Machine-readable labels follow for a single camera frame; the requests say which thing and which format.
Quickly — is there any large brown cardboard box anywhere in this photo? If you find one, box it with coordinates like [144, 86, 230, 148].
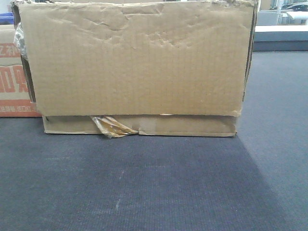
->
[11, 0, 258, 138]

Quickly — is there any white desk in background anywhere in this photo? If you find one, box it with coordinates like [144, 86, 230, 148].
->
[253, 10, 308, 52]

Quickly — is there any orange printed cardboard box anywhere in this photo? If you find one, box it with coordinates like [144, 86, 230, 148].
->
[0, 25, 41, 117]

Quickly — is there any blue plastic crate far left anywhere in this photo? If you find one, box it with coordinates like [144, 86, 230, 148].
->
[0, 12, 14, 25]

